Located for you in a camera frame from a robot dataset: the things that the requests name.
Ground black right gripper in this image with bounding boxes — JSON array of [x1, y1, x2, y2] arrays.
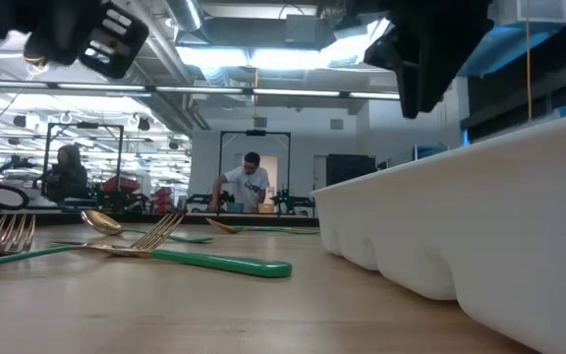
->
[[346, 0, 493, 120]]

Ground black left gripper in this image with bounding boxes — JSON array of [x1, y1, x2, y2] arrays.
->
[[0, 0, 150, 80]]

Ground gold spoon green handle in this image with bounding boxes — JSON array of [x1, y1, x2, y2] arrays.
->
[[80, 209, 214, 245], [205, 217, 321, 236]]

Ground gold knife green handle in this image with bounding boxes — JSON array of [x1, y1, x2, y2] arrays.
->
[[49, 239, 293, 279]]

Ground long ceiling strip light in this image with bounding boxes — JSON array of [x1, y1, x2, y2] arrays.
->
[[0, 80, 402, 101]]

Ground computer monitor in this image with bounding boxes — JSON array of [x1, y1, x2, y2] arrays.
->
[[413, 144, 450, 161]]

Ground grey ceiling air unit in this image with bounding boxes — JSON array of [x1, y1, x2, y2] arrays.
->
[[284, 13, 324, 50]]

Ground black cabinet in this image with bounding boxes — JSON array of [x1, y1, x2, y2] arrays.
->
[[325, 153, 377, 187]]

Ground red bag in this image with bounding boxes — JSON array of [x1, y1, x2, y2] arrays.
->
[[100, 175, 142, 196]]

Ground person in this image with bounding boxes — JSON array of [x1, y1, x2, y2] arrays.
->
[[45, 144, 91, 204], [207, 150, 271, 214]]

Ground red storage bins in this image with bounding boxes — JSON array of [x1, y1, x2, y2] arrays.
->
[[153, 186, 174, 213]]

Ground white plastic cutlery tray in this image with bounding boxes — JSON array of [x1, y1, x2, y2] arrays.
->
[[311, 110, 566, 354]]

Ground silver ventilation duct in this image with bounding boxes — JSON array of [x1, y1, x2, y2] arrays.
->
[[163, 0, 205, 33]]

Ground black gantry frame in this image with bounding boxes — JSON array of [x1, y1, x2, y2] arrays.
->
[[40, 122, 126, 199], [217, 129, 293, 215]]

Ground yellow hanging cord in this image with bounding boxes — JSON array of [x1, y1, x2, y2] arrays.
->
[[525, 19, 534, 123]]

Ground black cable loop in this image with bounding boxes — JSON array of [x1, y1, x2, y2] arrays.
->
[[0, 182, 31, 212]]

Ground black aluminium table frame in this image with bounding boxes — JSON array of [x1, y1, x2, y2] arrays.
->
[[0, 209, 321, 231]]

